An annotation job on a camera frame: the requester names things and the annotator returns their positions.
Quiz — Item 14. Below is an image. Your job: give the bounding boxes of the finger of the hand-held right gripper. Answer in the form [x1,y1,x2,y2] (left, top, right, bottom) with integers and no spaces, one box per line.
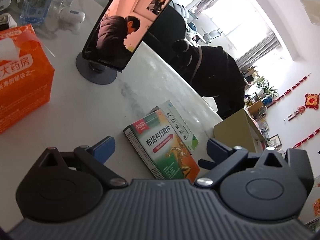
[199,158,217,171]

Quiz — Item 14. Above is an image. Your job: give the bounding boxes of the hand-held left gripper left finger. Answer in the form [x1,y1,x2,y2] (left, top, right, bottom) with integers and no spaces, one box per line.
[35,136,127,189]

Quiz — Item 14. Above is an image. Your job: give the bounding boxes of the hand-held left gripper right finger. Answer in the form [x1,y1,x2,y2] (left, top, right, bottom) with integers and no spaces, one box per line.
[195,139,288,188]

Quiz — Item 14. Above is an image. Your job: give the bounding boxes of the tan cardboard box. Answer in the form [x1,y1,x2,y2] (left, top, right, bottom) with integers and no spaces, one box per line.
[213,108,268,153]

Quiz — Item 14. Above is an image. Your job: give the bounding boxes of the green orange medicine box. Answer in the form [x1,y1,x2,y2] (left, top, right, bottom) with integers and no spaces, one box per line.
[124,110,201,180]

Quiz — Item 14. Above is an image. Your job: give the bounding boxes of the white green medicine box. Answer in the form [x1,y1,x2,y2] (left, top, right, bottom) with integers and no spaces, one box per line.
[151,100,199,154]

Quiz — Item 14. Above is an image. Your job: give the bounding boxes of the white marble desktop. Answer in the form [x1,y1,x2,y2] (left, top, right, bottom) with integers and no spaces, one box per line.
[0,0,225,180]

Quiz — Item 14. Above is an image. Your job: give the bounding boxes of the framed cartoon picture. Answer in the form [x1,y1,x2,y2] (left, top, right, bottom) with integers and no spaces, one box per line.
[266,134,282,148]

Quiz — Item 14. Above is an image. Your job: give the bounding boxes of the wooden open cabinet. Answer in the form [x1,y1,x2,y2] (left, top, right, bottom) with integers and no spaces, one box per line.
[246,97,263,116]

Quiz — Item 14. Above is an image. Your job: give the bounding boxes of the grey round phone stand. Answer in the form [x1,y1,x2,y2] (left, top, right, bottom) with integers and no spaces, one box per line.
[75,51,118,85]

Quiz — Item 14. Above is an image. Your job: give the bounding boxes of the potted green plant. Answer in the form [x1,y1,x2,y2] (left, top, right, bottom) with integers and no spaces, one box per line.
[254,77,280,101]

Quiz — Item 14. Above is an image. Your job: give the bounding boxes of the orange tissue pack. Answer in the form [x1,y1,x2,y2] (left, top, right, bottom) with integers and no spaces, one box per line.
[0,24,56,134]

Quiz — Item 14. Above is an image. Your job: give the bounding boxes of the grey curtain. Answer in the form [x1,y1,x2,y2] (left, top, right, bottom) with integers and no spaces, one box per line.
[234,33,286,68]

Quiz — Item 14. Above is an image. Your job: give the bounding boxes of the white office chair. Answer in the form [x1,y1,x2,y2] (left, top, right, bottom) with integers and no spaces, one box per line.
[202,28,226,43]

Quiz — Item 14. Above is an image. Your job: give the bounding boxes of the smartphone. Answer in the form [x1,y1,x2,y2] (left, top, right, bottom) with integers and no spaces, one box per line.
[83,0,180,70]

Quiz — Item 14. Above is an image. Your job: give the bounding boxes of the small white device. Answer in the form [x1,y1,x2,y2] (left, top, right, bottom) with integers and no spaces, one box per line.
[59,7,86,26]

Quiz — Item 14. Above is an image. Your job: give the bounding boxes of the grey sofa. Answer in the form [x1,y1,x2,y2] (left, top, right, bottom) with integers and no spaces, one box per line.
[172,2,191,21]

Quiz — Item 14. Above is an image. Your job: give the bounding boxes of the black white rolled cloth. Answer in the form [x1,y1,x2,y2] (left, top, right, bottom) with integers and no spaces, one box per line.
[0,14,17,32]

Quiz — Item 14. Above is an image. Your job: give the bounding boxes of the red chili string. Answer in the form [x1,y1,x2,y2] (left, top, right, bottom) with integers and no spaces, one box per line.
[271,72,312,103]
[292,127,320,148]

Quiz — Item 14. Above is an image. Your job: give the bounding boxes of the red knot wall ornament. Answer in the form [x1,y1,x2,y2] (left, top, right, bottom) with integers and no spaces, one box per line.
[284,93,320,122]

